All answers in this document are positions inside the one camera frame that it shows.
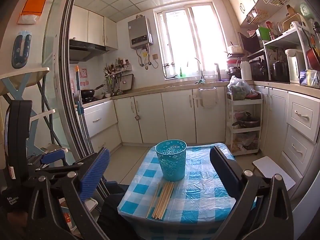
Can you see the bundle of wooden chopsticks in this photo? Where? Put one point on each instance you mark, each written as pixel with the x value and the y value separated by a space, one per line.
pixel 162 200

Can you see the white cabinet door hanger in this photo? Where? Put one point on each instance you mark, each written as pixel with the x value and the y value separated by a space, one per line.
pixel 201 97

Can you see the grey wall water heater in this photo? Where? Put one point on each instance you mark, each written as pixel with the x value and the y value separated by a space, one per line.
pixel 140 32

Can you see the white wall cabinet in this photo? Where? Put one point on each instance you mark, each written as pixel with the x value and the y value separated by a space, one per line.
pixel 241 2
pixel 95 26

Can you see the black cooking pot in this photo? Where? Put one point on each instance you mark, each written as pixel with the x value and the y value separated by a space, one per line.
pixel 280 71

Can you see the white framed kitchen window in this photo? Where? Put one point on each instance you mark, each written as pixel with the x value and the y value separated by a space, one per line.
pixel 190 42

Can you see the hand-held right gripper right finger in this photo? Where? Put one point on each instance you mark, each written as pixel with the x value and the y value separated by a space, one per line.
pixel 221 167

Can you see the blue perforated utensil basket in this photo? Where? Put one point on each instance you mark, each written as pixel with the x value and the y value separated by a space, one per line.
pixel 171 165

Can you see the red wall sticker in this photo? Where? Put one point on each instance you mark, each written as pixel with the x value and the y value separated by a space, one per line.
pixel 83 80

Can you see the dark lidded pot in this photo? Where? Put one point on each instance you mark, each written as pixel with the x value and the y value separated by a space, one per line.
pixel 247 122

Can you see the grey hanging tray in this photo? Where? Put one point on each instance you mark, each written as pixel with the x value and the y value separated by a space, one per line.
pixel 127 82

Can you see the blue and yellow package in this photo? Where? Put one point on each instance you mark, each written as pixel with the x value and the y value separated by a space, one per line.
pixel 310 77

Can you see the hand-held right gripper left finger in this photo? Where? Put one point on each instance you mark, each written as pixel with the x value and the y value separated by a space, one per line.
pixel 96 172

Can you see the blue white checkered tablecloth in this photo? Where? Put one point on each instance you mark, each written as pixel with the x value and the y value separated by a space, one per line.
pixel 200 192

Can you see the blue u-shaped wall holder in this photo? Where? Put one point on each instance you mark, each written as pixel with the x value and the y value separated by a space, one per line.
pixel 16 52

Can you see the white thermos jug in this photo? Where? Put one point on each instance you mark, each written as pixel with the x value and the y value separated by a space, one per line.
pixel 245 70

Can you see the folding ironing board stand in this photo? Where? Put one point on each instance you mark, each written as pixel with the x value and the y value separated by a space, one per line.
pixel 22 73

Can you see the white countertop shelf rack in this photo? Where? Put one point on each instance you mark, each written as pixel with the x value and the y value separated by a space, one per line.
pixel 282 36

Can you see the white kitchen base cabinets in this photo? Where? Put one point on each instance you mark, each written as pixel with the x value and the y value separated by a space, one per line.
pixel 175 117

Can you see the white rolling cart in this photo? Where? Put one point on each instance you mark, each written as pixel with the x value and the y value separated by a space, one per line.
pixel 245 103

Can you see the wall rack with kitchen utensils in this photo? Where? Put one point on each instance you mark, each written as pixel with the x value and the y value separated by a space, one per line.
pixel 112 80

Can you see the small green bottle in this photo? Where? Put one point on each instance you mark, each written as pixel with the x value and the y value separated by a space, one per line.
pixel 180 73

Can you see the green cutting board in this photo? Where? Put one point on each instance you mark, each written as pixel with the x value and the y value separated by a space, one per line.
pixel 263 33

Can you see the white electric water boiler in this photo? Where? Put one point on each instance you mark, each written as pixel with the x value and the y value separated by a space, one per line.
pixel 295 65

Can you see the person's black trouser leg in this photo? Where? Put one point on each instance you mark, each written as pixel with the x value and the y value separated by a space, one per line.
pixel 112 210

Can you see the white flat stool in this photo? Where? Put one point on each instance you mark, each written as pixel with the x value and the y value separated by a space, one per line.
pixel 272 172

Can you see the plastic bag of vegetables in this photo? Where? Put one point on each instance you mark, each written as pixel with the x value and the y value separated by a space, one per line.
pixel 238 87

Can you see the mop with orange tip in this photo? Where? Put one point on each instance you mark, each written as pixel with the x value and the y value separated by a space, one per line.
pixel 79 92

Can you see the orange wall bag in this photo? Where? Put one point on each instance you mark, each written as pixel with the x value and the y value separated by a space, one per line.
pixel 32 2

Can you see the black range hood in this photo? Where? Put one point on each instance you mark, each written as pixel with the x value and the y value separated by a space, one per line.
pixel 82 50

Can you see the red hanging pan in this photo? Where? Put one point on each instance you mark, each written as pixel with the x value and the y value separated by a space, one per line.
pixel 313 58

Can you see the metal sink faucet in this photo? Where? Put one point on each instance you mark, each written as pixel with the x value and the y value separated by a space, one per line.
pixel 218 71

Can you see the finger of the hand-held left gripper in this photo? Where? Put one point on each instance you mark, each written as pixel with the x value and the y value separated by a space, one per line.
pixel 53 156

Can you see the black wok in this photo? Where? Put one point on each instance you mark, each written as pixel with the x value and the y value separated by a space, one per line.
pixel 87 93

